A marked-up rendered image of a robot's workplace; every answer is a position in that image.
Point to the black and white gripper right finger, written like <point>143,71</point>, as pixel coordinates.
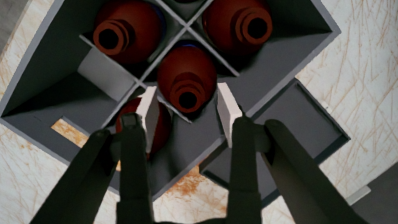
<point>309,195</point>

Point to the dark grey rectangular tray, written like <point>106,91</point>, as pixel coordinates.
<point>308,121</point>

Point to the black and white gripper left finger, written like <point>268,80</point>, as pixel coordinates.
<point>77,196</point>

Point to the dark grey crate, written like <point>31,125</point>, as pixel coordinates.
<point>60,76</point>

